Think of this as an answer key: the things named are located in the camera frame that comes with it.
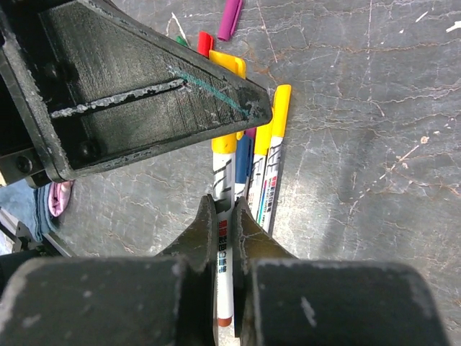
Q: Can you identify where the yellow cap marker top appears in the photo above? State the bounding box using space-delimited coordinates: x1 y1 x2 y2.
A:
258 84 292 232

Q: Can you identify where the yellow pen cap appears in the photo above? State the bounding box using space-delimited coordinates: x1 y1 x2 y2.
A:
209 50 246 79

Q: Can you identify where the yellow cap marker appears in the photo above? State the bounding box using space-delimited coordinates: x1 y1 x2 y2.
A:
248 121 273 219
211 133 237 327
258 84 292 232

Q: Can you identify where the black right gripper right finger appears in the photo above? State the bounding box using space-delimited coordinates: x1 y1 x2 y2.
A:
232 198 449 345

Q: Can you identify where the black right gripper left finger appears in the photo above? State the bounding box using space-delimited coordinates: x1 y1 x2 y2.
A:
1 195 218 345

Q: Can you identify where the purple pen cap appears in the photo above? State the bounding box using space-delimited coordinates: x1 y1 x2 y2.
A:
217 0 243 41

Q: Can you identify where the blue and pink cloth pile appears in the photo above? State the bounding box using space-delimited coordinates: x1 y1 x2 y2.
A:
1 181 73 241

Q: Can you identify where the red pen cap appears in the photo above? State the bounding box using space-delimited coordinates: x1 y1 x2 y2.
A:
197 31 214 58

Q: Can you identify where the purple cap marker middle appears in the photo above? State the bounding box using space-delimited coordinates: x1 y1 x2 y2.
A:
245 128 256 139

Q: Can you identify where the blue cap marker left group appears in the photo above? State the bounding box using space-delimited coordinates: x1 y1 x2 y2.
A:
235 134 254 199

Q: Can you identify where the green pen cap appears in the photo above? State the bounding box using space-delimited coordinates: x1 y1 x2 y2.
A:
176 35 189 48

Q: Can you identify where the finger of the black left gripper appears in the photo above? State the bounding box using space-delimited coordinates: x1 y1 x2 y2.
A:
1 1 272 187

